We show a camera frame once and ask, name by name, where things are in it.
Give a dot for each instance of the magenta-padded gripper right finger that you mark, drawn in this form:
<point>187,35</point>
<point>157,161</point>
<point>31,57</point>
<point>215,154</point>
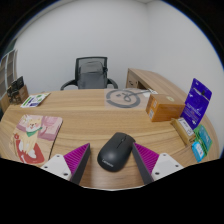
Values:
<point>164,165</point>

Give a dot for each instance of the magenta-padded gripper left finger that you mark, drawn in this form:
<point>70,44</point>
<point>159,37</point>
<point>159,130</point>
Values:
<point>59,164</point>

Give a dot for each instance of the black computer mouse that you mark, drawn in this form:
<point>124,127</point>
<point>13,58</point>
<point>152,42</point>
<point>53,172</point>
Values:
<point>115,151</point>

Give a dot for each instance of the cartoon dog print mouse pad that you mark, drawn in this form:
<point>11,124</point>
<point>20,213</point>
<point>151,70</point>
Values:
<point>33,136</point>

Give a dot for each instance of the small blue retail package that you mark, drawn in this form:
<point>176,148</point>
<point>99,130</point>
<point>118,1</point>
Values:
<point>198,151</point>

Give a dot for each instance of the tan box with white label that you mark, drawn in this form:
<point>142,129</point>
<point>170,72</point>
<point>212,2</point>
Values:
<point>182,130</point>

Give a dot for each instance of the green retail package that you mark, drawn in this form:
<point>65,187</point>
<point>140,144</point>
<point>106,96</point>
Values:
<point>204,137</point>

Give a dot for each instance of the orange-brown cardboard box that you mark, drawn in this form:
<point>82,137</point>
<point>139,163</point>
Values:
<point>165,108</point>

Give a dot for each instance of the white sheet with coloured stickers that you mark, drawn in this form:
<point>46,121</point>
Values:
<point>35,100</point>

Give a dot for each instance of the purple retail package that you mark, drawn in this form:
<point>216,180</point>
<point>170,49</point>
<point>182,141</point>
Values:
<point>196,103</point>

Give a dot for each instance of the clear mat with grey circle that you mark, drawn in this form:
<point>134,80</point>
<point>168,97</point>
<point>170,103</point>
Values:
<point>125,99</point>

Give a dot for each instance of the dark brown product box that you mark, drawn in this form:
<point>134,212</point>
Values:
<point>23,94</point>

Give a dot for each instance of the black mesh office chair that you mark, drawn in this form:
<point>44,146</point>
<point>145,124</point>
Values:
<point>71,81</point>

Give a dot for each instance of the wooden side desk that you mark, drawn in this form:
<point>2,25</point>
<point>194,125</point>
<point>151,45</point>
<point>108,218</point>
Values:
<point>156,81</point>

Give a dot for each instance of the black product box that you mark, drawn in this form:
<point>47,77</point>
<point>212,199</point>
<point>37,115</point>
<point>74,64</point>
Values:
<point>15,86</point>

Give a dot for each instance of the grey backpack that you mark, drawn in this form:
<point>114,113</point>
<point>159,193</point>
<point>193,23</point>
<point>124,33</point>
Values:
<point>91,75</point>

